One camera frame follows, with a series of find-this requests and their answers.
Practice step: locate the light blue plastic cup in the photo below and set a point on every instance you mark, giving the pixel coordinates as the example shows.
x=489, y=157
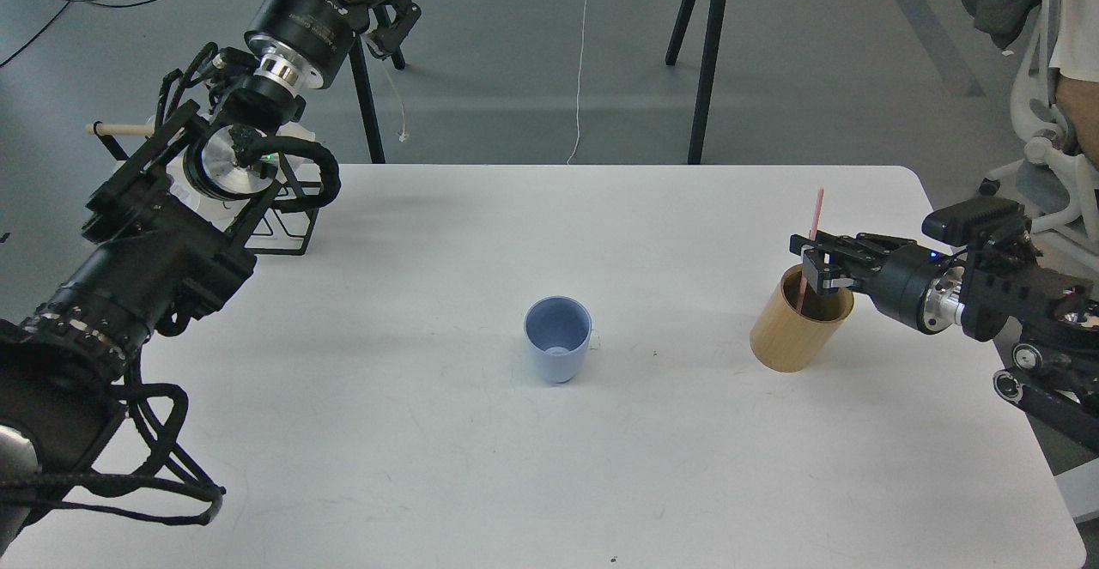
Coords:
x=557, y=332

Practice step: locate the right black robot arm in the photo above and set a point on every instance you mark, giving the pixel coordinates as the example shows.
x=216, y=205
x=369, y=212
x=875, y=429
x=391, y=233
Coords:
x=992, y=279

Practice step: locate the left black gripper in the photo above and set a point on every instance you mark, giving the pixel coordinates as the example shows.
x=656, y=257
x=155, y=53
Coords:
x=321, y=32

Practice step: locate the pink chopstick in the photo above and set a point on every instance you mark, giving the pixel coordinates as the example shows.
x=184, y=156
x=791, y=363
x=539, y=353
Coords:
x=812, y=235

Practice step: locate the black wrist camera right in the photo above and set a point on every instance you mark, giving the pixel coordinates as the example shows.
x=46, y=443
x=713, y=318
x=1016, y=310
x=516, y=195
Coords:
x=980, y=222

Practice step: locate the bamboo cylindrical holder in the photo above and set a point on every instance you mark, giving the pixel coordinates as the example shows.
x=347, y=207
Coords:
x=795, y=324

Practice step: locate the white mug on rack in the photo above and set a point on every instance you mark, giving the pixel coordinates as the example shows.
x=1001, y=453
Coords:
x=211, y=179

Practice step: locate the black wire cup rack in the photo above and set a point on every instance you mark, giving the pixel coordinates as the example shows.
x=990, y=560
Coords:
x=277, y=233

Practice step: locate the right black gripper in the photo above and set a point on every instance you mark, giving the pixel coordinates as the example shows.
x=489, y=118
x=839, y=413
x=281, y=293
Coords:
x=907, y=282

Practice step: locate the white office chair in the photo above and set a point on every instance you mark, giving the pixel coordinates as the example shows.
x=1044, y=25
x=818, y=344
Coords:
x=1054, y=174

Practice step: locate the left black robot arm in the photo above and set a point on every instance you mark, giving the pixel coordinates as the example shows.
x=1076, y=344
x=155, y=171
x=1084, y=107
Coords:
x=170, y=229

